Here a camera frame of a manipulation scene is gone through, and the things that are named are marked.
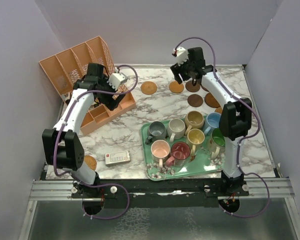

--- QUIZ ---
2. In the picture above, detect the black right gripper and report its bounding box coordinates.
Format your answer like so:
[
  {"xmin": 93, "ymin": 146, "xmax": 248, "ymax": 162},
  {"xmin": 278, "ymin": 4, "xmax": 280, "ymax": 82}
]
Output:
[{"xmin": 169, "ymin": 55, "xmax": 194, "ymax": 85}]

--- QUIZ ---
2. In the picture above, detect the dark walnut wooden coaster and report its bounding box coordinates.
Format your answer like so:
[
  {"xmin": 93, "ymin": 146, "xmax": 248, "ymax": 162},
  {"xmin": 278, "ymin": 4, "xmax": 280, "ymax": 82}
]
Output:
[{"xmin": 185, "ymin": 80, "xmax": 201, "ymax": 93}]

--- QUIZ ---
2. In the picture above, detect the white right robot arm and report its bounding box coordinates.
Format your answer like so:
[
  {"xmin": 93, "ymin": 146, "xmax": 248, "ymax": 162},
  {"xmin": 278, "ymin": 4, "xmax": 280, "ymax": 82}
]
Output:
[{"xmin": 170, "ymin": 46, "xmax": 252, "ymax": 196}]

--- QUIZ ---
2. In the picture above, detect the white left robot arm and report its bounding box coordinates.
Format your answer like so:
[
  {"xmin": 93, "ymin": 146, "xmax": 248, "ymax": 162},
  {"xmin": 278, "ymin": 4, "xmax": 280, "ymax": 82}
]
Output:
[{"xmin": 42, "ymin": 63, "xmax": 128, "ymax": 198}]

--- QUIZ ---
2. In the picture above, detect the light wooden coaster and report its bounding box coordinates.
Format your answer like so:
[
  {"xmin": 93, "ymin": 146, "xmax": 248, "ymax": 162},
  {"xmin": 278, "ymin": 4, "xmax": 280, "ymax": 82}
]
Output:
[{"xmin": 214, "ymin": 107, "xmax": 223, "ymax": 114}]

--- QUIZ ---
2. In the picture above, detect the woven coaster near base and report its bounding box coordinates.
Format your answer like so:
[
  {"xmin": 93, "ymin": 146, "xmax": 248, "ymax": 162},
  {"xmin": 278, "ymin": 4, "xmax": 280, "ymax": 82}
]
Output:
[{"xmin": 84, "ymin": 155, "xmax": 97, "ymax": 171}]

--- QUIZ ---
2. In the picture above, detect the orange plastic file organizer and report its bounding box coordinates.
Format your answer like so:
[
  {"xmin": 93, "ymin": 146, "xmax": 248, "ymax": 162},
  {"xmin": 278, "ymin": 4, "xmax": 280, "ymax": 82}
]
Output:
[{"xmin": 39, "ymin": 36, "xmax": 137, "ymax": 136}]

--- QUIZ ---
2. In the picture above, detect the tan ceramic mug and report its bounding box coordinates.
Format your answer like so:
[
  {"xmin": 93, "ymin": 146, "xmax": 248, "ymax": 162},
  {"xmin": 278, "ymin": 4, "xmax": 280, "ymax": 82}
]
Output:
[{"xmin": 184, "ymin": 111, "xmax": 205, "ymax": 134}]

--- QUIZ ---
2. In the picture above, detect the blue ceramic mug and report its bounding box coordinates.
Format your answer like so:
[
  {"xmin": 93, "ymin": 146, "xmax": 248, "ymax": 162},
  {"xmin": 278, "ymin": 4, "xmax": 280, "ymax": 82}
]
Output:
[{"xmin": 202, "ymin": 112, "xmax": 221, "ymax": 136}]

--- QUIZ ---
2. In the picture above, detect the cream ceramic mug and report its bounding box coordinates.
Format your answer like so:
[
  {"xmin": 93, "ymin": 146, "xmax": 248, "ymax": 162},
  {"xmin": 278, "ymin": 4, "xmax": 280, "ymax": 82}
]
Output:
[{"xmin": 167, "ymin": 118, "xmax": 186, "ymax": 143}]

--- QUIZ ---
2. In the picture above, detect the yellow ceramic mug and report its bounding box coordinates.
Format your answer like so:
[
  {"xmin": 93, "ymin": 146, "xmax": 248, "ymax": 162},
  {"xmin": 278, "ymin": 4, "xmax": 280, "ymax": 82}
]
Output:
[{"xmin": 186, "ymin": 128, "xmax": 205, "ymax": 156}]

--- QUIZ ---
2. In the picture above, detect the grey ceramic mug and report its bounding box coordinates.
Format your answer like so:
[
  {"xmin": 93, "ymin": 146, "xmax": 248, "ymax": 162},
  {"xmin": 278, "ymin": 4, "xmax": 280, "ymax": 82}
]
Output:
[{"xmin": 145, "ymin": 121, "xmax": 167, "ymax": 145}]

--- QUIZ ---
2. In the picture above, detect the green floral mug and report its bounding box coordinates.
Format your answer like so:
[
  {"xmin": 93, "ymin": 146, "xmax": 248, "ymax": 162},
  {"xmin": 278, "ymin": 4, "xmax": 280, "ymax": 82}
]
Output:
[{"xmin": 207, "ymin": 128, "xmax": 226, "ymax": 161}]

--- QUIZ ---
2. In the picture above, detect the green floral tray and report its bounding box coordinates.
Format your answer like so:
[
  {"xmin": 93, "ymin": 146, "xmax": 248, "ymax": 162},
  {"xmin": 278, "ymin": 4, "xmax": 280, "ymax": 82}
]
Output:
[{"xmin": 140, "ymin": 123, "xmax": 226, "ymax": 181}]

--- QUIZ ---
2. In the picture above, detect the white small card box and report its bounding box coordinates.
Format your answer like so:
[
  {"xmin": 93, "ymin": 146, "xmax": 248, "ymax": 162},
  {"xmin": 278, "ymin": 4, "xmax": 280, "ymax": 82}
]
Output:
[{"xmin": 105, "ymin": 150, "xmax": 131, "ymax": 167}]

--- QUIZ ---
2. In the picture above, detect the red ceramic mug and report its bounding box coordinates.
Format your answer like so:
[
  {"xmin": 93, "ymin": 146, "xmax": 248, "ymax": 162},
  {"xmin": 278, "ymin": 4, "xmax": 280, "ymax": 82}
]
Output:
[{"xmin": 165, "ymin": 141, "xmax": 191, "ymax": 167}]

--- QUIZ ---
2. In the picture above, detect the pink ceramic mug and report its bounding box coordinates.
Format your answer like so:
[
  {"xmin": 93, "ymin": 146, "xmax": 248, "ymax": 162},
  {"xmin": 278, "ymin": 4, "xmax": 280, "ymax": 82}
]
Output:
[{"xmin": 150, "ymin": 140, "xmax": 171, "ymax": 168}]

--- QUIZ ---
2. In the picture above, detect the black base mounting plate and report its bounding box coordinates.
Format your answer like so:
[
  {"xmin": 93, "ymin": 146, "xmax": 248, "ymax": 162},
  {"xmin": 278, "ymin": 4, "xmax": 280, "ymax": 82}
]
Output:
[{"xmin": 39, "ymin": 169, "xmax": 251, "ymax": 218}]

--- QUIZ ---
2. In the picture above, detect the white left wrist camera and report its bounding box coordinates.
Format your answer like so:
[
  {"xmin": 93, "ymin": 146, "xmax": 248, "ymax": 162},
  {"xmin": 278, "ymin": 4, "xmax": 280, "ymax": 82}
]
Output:
[{"xmin": 107, "ymin": 72, "xmax": 128, "ymax": 91}]

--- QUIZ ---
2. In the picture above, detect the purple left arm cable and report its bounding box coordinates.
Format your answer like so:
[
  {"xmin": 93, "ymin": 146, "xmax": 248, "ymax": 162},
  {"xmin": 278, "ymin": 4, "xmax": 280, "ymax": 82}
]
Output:
[{"xmin": 52, "ymin": 64, "xmax": 139, "ymax": 221}]

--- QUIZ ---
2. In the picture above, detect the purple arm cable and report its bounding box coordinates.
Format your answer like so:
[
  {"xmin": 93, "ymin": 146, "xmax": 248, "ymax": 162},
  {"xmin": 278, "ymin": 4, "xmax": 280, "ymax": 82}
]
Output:
[
  {"xmin": 173, "ymin": 37, "xmax": 271, "ymax": 218},
  {"xmin": 52, "ymin": 64, "xmax": 139, "ymax": 221}
]

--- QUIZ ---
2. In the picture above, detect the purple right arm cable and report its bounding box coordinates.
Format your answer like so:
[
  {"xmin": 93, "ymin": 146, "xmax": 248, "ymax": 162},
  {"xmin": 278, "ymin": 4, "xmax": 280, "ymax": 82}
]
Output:
[{"xmin": 173, "ymin": 37, "xmax": 271, "ymax": 218}]

